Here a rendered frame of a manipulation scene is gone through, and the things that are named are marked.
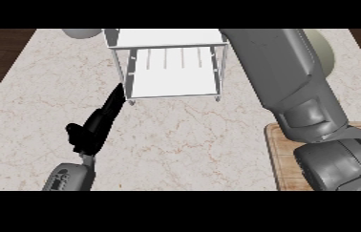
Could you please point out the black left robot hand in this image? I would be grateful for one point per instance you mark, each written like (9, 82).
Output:
(96, 127)

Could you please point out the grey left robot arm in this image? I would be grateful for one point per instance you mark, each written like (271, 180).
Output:
(70, 177)

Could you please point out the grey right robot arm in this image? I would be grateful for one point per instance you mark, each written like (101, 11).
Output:
(300, 108)

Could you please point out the pale green round bowl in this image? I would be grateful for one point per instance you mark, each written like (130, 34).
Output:
(323, 54)

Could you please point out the pale grey round object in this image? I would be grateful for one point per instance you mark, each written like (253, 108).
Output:
(80, 33)

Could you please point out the wooden cutting board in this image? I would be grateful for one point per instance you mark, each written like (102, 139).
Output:
(284, 159)

